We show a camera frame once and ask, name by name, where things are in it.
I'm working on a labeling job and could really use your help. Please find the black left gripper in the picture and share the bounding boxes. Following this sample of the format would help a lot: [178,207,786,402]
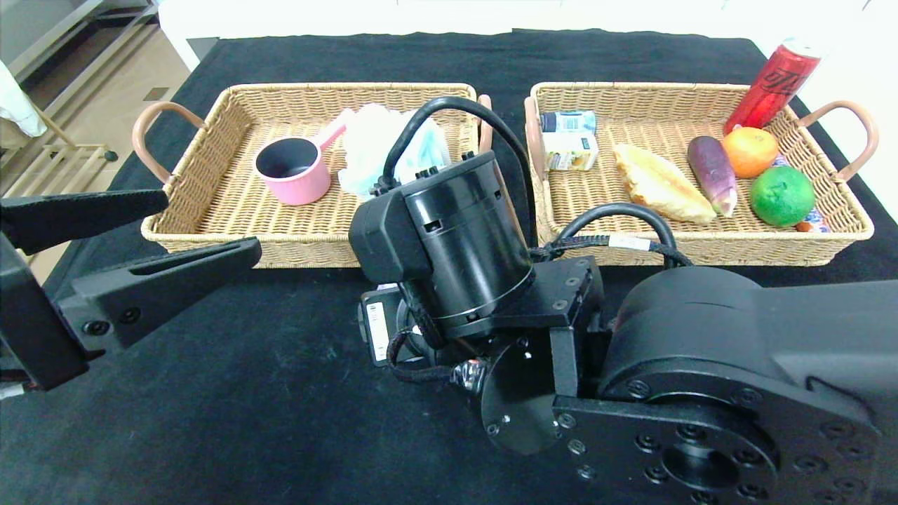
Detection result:
[0,189,262,392]

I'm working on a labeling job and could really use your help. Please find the pink saucepan with dark inside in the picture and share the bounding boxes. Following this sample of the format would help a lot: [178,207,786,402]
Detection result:
[254,116,349,206]

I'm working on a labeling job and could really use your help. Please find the light blue mesh bath loofah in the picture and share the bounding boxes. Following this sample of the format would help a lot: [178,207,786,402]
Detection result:
[339,103,453,201]

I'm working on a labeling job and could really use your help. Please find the golden striped croissant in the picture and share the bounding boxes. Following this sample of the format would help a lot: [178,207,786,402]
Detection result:
[614,143,718,225]

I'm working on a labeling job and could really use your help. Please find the purple eggplant with green stem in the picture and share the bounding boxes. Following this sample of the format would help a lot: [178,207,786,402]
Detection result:
[687,135,739,217]

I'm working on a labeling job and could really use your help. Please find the wooden rack on castors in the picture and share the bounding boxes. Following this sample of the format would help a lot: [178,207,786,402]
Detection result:
[0,105,120,201]

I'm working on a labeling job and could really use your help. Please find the white hanging cloth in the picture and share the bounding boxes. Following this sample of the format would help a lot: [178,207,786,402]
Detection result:
[0,60,50,140]

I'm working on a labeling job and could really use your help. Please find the black table cloth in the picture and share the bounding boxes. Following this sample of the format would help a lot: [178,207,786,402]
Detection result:
[0,29,898,505]

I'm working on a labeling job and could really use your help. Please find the white furniture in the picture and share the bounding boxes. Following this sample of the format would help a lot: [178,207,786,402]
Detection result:
[160,0,765,71]

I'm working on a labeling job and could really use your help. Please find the white yellow juice box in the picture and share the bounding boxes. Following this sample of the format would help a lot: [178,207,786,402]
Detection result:
[542,132,599,172]

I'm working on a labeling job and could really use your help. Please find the dark blue drink carton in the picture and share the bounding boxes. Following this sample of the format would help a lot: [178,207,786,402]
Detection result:
[540,111,597,134]

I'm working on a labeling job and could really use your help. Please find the orange fruit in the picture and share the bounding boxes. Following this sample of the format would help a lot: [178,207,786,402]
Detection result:
[721,127,780,179]

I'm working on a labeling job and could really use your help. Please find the green round citrus fruit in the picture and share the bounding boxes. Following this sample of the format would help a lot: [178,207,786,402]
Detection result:
[749,166,816,228]

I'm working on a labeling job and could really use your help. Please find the red soda can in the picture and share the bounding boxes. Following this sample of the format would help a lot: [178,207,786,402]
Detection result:
[723,36,824,135]

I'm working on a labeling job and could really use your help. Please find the colourful snack packet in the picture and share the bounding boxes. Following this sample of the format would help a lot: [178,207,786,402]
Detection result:
[795,208,830,234]

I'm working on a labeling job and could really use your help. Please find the woven wicker basket brown handles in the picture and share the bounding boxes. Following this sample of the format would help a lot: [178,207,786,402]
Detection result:
[523,82,880,267]
[133,83,493,269]

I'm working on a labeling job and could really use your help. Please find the grey metal shelf frame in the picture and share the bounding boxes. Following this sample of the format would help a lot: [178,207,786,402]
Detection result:
[0,0,162,120]

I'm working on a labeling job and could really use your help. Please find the black camera cable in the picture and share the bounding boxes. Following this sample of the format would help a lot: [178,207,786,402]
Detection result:
[381,95,538,248]

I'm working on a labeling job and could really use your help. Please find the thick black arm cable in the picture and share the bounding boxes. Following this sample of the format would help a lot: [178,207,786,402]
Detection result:
[544,203,694,269]

